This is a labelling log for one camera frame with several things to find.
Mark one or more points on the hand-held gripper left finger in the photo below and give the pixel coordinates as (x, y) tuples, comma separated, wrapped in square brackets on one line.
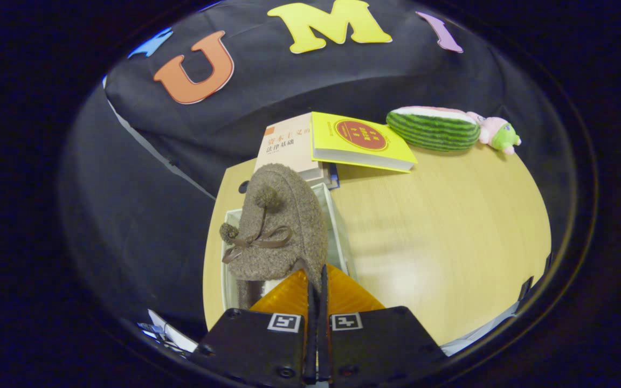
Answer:
[(262, 345)]

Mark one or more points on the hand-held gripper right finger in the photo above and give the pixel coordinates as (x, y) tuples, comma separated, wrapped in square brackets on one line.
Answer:
[(380, 339)]

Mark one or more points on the white fabric storage box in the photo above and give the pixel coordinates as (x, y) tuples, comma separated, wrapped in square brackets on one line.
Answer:
[(338, 242)]

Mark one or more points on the white paper sheet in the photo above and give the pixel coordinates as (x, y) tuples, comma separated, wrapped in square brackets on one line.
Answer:
[(178, 337)]

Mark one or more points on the blue printed packet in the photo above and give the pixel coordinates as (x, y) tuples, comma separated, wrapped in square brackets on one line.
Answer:
[(149, 328)]

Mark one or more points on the black backdrop cloth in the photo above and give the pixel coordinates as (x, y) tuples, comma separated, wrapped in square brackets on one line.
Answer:
[(127, 215)]

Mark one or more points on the yellow book with red circle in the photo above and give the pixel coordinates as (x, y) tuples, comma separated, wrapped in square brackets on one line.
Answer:
[(332, 145)]

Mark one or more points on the beige book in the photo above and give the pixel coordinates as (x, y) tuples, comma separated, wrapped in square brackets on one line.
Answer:
[(283, 145)]

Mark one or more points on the watermelon slice plush toy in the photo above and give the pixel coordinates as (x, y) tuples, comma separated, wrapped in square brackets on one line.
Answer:
[(434, 132)]

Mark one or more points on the pink and green plush toy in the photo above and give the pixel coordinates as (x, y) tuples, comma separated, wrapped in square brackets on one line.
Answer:
[(499, 134)]

